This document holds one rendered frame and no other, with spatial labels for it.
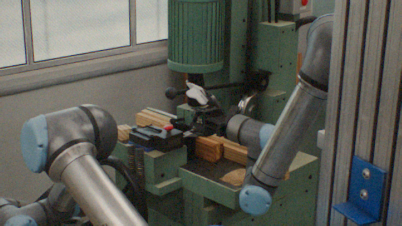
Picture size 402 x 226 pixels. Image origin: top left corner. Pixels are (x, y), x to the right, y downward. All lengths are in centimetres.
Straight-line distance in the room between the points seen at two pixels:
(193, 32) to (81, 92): 147
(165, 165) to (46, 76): 140
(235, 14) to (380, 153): 106
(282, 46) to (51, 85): 148
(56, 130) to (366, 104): 64
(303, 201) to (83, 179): 117
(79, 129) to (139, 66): 209
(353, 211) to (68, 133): 61
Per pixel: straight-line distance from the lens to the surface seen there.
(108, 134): 141
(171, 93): 173
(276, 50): 199
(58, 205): 169
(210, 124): 169
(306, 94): 141
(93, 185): 128
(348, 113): 107
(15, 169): 321
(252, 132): 160
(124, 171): 181
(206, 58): 191
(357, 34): 103
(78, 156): 132
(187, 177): 190
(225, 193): 180
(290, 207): 223
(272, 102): 201
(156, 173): 186
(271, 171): 148
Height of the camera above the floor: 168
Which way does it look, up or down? 19 degrees down
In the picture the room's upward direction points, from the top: 1 degrees clockwise
